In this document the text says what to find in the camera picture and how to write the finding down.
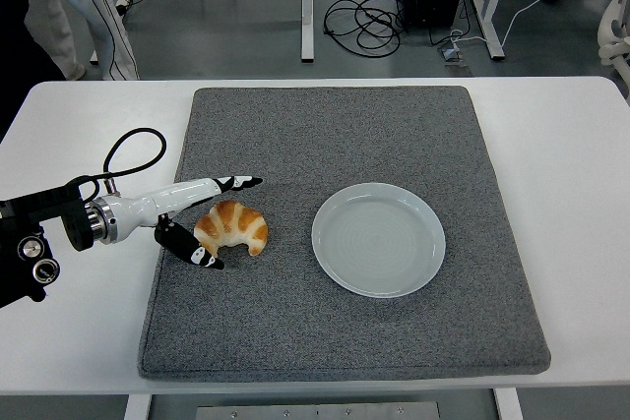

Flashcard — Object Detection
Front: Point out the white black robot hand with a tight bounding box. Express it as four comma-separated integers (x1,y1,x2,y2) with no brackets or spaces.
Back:
103,174,264,271

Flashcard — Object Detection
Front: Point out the golden croissant bread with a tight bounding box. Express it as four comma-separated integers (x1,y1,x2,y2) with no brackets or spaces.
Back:
193,200,270,260

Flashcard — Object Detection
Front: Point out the pale blue round plate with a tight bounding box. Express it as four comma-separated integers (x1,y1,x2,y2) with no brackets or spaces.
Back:
310,181,447,299

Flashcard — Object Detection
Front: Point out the grey metal plate with screws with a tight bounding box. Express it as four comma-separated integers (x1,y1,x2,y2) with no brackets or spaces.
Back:
195,400,442,420

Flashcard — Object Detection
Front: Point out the grey fabric mat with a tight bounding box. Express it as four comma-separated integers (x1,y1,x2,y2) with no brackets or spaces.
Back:
136,85,551,383

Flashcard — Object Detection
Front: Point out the white table leg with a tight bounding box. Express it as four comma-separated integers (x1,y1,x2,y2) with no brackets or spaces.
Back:
493,388,524,420
122,392,153,420

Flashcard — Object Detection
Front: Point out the white background desk leg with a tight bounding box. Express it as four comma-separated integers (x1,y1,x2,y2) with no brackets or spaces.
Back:
298,0,315,64
470,0,507,62

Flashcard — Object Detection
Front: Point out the small grey floor adapter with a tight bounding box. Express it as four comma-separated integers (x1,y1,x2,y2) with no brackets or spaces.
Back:
437,43,468,67

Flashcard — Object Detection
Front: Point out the white office chair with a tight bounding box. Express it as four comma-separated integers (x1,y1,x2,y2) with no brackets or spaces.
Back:
597,0,630,78

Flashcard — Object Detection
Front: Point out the black coiled floor cable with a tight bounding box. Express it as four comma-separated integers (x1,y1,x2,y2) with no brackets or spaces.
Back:
322,0,419,56

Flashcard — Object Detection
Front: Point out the white floor cable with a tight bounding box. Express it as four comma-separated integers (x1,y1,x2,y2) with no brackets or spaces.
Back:
448,0,555,47

